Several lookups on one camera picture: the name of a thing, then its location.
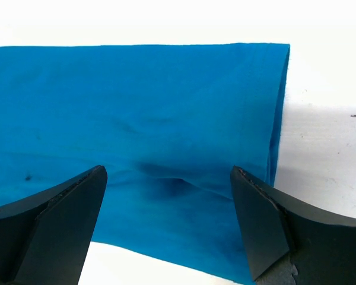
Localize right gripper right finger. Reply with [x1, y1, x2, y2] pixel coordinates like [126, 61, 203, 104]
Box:
[230, 167, 356, 284]

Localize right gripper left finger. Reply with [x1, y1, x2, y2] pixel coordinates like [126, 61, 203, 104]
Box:
[0, 166, 107, 285]

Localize blue t shirt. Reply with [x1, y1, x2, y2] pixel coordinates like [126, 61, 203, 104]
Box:
[0, 43, 290, 284]

